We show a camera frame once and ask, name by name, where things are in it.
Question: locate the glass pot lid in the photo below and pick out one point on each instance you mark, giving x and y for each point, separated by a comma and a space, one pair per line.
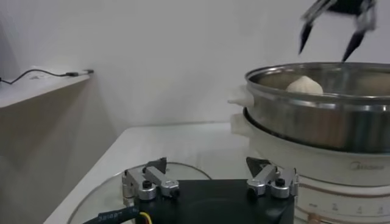
100, 194

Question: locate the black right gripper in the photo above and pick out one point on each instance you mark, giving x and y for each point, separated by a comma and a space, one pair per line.
347, 6

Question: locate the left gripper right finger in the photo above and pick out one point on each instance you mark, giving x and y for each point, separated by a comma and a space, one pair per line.
269, 181

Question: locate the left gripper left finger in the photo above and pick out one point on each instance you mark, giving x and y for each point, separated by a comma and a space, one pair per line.
152, 181

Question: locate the white steamed baozi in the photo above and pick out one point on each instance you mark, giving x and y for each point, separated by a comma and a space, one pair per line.
304, 86

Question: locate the white electric pot base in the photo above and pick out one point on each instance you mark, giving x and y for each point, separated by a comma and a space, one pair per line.
304, 170

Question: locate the white side desk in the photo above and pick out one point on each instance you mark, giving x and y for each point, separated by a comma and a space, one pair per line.
30, 91

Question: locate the stainless steel steamer basket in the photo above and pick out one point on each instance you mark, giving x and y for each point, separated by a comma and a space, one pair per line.
304, 121

